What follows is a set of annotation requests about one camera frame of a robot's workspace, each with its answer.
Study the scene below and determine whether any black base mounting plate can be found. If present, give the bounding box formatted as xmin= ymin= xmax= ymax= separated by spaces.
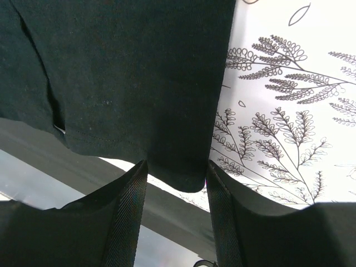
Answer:
xmin=1 ymin=119 xmax=215 ymax=259

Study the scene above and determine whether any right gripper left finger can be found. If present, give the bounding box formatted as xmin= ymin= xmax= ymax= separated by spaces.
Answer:
xmin=1 ymin=160 xmax=148 ymax=267

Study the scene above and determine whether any black t-shirt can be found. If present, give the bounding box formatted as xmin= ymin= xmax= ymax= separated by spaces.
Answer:
xmin=1 ymin=1 xmax=235 ymax=192

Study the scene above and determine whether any floral patterned table mat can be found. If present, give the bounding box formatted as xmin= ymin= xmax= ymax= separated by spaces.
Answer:
xmin=100 ymin=0 xmax=356 ymax=214

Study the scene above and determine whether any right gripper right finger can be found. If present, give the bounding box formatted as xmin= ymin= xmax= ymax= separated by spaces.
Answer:
xmin=206 ymin=162 xmax=355 ymax=266

